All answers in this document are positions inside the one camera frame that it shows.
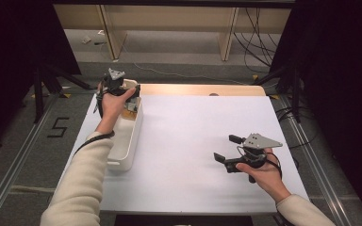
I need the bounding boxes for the white plastic storage bin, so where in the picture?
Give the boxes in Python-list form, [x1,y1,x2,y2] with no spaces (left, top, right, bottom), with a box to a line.
[107,78,144,172]

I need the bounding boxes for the beige wooden shelf unit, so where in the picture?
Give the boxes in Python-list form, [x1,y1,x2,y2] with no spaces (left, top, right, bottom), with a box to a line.
[52,3,293,62]

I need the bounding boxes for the white floor cable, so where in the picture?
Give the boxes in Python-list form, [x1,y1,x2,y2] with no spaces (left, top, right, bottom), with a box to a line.
[121,43,249,87]

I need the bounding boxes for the black floor cables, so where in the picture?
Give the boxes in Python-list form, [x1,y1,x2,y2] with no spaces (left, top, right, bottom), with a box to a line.
[276,105,319,151]

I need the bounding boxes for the light wooden table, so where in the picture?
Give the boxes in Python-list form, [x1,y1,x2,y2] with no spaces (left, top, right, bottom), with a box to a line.
[137,82,267,97]

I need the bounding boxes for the bundle of black cables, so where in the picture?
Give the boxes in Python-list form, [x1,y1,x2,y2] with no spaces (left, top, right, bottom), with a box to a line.
[233,8,281,74]

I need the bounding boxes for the left hand-held gripper cable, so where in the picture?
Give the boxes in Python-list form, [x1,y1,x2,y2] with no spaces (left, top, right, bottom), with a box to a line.
[74,89,116,156]

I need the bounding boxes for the person's right hand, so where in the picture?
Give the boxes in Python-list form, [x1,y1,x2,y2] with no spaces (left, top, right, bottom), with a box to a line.
[235,148,288,198]

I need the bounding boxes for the black curtain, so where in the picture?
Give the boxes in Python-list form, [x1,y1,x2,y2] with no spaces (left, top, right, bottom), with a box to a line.
[0,0,81,152]
[270,0,362,220]

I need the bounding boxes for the black metal stand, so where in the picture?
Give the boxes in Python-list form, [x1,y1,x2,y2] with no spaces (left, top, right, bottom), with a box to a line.
[253,64,303,123]
[32,62,100,123]

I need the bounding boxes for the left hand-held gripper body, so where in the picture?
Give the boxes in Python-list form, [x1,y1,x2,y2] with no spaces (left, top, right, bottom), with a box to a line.
[103,68,131,96]

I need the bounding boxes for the white table cover board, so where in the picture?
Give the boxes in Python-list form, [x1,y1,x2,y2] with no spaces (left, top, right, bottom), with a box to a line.
[60,93,310,215]

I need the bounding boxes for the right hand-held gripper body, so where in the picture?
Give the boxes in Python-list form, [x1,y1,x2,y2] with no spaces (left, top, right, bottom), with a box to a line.
[224,133,283,184]

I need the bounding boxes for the person's left hand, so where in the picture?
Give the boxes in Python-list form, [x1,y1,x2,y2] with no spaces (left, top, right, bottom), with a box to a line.
[97,82,137,130]

